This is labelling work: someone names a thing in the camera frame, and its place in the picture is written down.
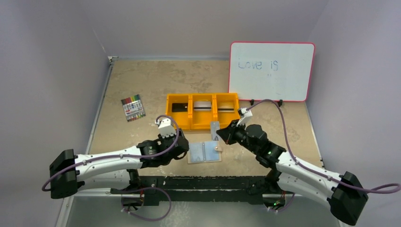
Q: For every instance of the black magnetic stripe card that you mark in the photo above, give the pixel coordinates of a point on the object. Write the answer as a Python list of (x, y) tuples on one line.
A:
[(179, 107)]

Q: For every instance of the marker pen pack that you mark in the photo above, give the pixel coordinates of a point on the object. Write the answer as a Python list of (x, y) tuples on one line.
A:
[(133, 108)]

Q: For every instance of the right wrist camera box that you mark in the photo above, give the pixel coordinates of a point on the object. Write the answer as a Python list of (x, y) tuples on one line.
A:
[(245, 116)]

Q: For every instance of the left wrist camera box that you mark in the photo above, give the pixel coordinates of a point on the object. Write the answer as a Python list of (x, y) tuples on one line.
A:
[(165, 127)]

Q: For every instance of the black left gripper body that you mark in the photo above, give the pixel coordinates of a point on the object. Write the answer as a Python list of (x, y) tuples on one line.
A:
[(166, 139)]

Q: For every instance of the beige leather card holder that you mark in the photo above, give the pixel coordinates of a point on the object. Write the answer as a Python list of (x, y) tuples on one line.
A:
[(204, 152)]

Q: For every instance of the yellow three-compartment bin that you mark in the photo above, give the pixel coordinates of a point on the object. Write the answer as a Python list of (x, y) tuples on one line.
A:
[(200, 120)]

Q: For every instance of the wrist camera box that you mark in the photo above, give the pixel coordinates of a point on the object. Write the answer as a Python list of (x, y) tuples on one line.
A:
[(245, 116), (165, 127)]

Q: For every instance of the pink-framed whiteboard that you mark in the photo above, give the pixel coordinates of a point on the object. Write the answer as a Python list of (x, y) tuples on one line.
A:
[(271, 70)]

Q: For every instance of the black front table rail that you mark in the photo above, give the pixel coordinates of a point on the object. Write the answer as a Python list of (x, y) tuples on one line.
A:
[(154, 189)]

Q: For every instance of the gold magnetic stripe card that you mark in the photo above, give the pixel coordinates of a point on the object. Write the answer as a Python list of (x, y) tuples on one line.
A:
[(226, 107)]

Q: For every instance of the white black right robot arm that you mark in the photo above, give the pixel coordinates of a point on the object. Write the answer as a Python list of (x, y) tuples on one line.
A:
[(334, 191)]

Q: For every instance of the silver magnetic stripe card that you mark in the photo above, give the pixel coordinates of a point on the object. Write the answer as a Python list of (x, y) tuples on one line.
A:
[(202, 106)]

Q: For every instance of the silver VIP credit card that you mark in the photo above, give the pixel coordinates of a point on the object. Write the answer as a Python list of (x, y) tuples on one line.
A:
[(214, 126)]

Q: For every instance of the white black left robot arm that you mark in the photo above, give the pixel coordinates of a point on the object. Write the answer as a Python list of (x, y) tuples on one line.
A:
[(71, 173)]

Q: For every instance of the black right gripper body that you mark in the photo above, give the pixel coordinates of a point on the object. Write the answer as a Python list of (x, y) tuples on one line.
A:
[(233, 134)]

